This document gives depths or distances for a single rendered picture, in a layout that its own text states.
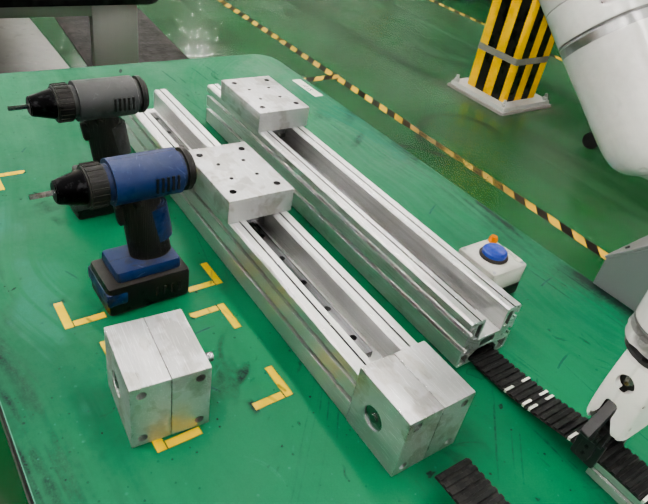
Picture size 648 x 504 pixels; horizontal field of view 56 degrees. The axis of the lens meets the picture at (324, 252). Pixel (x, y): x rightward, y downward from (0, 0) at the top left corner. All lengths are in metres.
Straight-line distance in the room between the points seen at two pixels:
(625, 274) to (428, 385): 0.52
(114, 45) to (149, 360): 1.84
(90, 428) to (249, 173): 0.44
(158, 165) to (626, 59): 0.52
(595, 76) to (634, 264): 0.54
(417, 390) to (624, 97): 0.36
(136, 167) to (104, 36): 1.65
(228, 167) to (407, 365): 0.43
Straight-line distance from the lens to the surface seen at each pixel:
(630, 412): 0.74
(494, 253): 1.00
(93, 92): 0.99
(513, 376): 0.90
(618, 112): 0.64
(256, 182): 0.94
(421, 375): 0.72
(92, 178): 0.77
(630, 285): 1.14
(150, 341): 0.71
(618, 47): 0.64
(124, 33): 2.43
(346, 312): 0.83
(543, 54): 4.22
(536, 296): 1.08
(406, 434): 0.68
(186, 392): 0.70
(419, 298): 0.89
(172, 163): 0.79
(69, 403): 0.79
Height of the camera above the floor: 1.38
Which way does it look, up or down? 36 degrees down
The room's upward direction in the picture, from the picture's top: 11 degrees clockwise
